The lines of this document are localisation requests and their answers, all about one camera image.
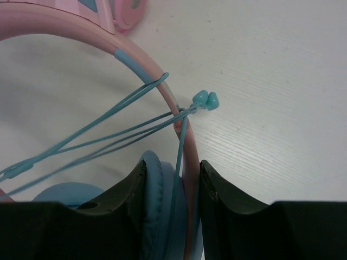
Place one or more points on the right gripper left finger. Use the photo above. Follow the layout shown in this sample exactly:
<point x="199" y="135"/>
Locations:
<point x="106" y="227"/>

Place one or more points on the blue pink cat-ear headphones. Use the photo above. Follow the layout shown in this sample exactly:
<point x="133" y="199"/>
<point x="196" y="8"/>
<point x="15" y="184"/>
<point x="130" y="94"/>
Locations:
<point x="90" y="22"/>

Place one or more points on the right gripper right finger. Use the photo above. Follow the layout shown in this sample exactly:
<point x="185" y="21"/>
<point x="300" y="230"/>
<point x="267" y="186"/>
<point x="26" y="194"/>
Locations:
<point x="237" y="226"/>

